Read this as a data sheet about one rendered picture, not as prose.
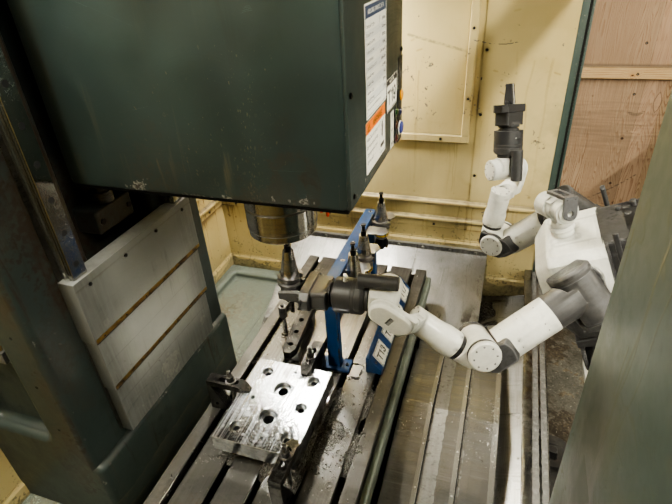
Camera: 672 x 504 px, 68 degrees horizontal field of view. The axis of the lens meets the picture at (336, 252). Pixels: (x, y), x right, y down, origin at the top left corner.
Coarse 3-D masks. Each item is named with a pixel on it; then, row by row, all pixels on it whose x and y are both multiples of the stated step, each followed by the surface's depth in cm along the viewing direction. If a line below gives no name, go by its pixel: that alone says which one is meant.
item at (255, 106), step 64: (64, 0) 88; (128, 0) 84; (192, 0) 81; (256, 0) 78; (320, 0) 75; (64, 64) 95; (128, 64) 91; (192, 64) 87; (256, 64) 83; (320, 64) 80; (64, 128) 104; (128, 128) 98; (192, 128) 94; (256, 128) 90; (320, 128) 86; (192, 192) 102; (256, 192) 97; (320, 192) 92
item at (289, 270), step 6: (282, 252) 118; (288, 252) 118; (282, 258) 119; (288, 258) 118; (294, 258) 119; (282, 264) 119; (288, 264) 119; (294, 264) 120; (282, 270) 120; (288, 270) 119; (294, 270) 120; (282, 276) 121; (288, 276) 120; (294, 276) 120
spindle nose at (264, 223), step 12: (252, 216) 107; (264, 216) 105; (276, 216) 105; (288, 216) 105; (300, 216) 106; (312, 216) 110; (252, 228) 109; (264, 228) 107; (276, 228) 106; (288, 228) 106; (300, 228) 108; (312, 228) 111; (264, 240) 109; (276, 240) 108; (288, 240) 108; (300, 240) 110
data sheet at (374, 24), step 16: (384, 0) 96; (368, 16) 87; (384, 16) 98; (368, 32) 89; (384, 32) 99; (368, 48) 90; (384, 48) 101; (368, 64) 91; (384, 64) 102; (368, 80) 92; (384, 80) 104; (368, 96) 94; (384, 96) 106; (368, 112) 95
